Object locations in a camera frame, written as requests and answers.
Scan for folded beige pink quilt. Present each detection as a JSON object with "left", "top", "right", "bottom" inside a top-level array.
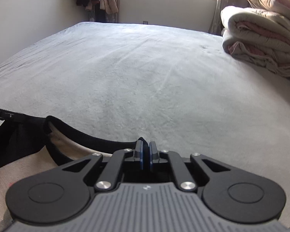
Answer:
[{"left": 220, "top": 5, "right": 290, "bottom": 78}]

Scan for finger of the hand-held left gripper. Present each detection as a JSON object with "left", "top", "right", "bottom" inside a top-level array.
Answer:
[{"left": 4, "top": 111, "right": 27, "bottom": 124}]

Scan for bed with grey sheet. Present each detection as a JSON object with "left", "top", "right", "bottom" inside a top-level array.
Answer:
[{"left": 0, "top": 21, "right": 290, "bottom": 232}]

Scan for beige and black bear shirt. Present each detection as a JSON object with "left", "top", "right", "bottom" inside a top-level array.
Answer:
[{"left": 0, "top": 115, "right": 141, "bottom": 232}]

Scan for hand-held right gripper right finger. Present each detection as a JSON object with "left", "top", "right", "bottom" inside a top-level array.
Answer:
[{"left": 148, "top": 140, "right": 233, "bottom": 192}]

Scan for dark clothes hanging on rack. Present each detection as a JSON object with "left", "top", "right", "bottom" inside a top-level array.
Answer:
[{"left": 86, "top": 0, "right": 119, "bottom": 15}]

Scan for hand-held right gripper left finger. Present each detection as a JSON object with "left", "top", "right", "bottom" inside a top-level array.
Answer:
[{"left": 60, "top": 136, "right": 144, "bottom": 192}]

